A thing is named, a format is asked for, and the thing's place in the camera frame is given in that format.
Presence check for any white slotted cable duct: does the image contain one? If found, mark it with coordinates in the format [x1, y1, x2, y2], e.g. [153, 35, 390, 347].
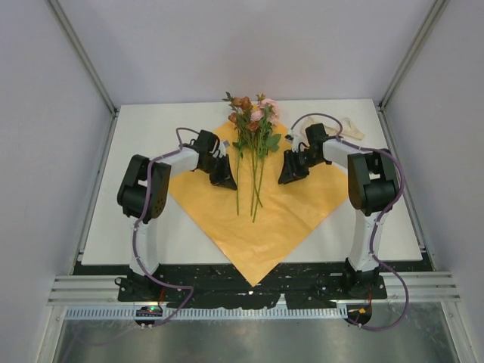
[64, 304, 347, 321]

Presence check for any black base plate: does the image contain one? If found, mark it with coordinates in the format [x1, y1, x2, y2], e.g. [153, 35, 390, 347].
[73, 260, 436, 309]

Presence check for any orange wrapping paper sheet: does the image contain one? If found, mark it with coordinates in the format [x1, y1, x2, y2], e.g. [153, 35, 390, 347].
[169, 122, 348, 286]

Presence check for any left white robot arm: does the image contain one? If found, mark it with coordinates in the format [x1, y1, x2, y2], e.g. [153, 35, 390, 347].
[116, 130, 237, 301]

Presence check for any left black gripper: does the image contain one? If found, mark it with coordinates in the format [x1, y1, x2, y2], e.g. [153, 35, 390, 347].
[200, 154, 237, 191]

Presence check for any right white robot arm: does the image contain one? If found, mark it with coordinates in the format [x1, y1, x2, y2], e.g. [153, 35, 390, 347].
[278, 123, 400, 298]

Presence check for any right aluminium corner post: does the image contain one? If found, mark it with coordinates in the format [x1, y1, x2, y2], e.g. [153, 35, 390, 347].
[377, 0, 450, 113]

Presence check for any aluminium corner post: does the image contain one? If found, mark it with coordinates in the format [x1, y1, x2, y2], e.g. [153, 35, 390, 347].
[377, 0, 450, 113]
[45, 0, 117, 116]

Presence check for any left aluminium corner post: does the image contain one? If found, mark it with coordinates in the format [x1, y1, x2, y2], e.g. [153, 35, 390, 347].
[45, 0, 117, 116]

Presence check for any fake flower bouquet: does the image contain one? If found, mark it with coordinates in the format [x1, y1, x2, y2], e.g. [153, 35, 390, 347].
[222, 92, 281, 222]

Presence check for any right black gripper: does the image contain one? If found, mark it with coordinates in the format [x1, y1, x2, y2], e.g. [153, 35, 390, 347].
[278, 149, 323, 185]

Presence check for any cream ribbon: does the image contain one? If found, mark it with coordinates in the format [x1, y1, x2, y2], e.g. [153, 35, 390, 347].
[302, 116, 365, 141]

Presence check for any aluminium frame rail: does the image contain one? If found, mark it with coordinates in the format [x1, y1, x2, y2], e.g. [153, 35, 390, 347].
[47, 271, 461, 306]

